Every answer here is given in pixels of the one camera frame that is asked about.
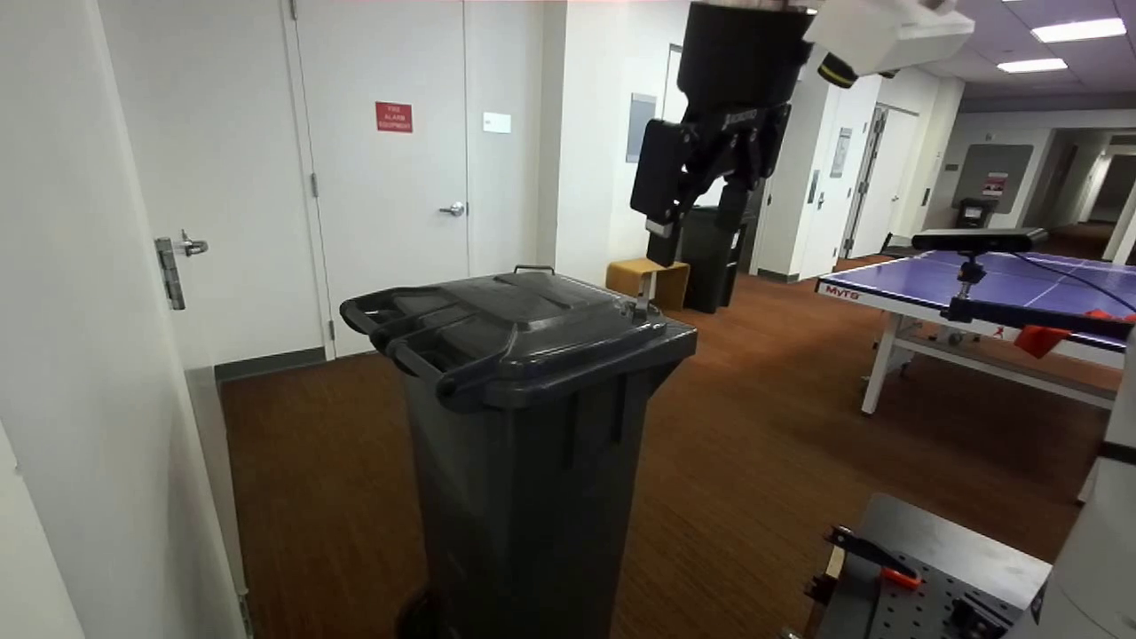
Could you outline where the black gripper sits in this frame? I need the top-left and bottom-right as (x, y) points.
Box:
(628, 0), (819, 271)

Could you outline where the black bin lid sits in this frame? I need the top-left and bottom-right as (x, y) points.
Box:
(338, 261), (699, 416)

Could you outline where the small black trash bin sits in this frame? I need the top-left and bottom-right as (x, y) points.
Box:
(677, 206), (751, 314)

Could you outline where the black wheelie bin body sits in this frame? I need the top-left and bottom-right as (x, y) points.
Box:
(395, 338), (699, 639)

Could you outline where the white hallway door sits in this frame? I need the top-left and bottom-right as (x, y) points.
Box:
(847, 103), (928, 261)

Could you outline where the blue ping pong table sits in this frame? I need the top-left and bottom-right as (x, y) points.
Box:
(814, 246), (1136, 417)

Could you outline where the red door sign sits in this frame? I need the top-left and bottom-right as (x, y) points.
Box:
(371, 99), (416, 136)

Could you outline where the white door with red sign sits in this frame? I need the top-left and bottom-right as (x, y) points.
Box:
(284, 0), (477, 363)

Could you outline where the ceiling light panel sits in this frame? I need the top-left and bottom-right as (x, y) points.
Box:
(995, 54), (1073, 79)
(1031, 14), (1134, 48)

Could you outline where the red ping pong paddle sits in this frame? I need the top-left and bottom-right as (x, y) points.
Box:
(1013, 310), (1136, 363)

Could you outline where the black perforated workbench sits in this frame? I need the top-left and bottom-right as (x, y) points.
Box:
(806, 491), (1053, 639)

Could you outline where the metal door latch plate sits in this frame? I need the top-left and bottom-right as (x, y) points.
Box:
(154, 233), (189, 314)

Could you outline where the plain white door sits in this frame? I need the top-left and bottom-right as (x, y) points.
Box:
(0, 0), (247, 639)

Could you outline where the grey wall notice panel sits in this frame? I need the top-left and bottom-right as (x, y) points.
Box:
(626, 90), (660, 167)

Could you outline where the black stereo camera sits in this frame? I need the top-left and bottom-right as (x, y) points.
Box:
(909, 222), (1052, 258)

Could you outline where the grey hallway wall panel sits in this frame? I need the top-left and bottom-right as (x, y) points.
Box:
(950, 142), (1035, 216)

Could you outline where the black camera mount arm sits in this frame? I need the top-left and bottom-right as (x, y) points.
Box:
(939, 251), (1136, 349)

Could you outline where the red handled clamp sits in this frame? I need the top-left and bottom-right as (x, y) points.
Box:
(823, 526), (930, 595)

